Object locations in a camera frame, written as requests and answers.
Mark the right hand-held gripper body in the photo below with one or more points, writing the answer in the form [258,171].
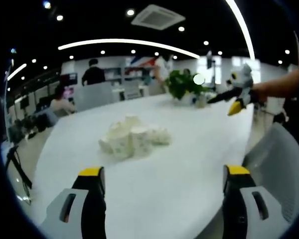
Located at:
[243,82]

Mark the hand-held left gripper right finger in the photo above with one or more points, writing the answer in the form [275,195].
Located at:
[235,214]

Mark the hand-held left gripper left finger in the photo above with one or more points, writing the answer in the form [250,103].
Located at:
[89,214]

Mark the pile of white paper cups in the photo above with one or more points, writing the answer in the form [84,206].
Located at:
[129,140]

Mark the small pale bottle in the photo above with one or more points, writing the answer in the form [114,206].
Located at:
[200,102]

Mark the green potted plant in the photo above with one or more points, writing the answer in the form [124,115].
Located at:
[180,84]

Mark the curved ceiling light strip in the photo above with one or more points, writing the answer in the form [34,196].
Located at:
[129,42]
[244,27]

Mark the grey office chair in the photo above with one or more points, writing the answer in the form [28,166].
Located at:
[274,159]

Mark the white table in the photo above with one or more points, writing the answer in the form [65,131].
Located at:
[164,179]

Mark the black tripod stand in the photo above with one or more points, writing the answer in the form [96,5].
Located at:
[18,169]

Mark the white background shelf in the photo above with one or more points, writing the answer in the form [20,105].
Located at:
[129,73]

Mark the ceiling air conditioner vent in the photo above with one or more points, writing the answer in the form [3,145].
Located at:
[158,17]

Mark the grey desk partition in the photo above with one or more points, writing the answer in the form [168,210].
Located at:
[93,95]

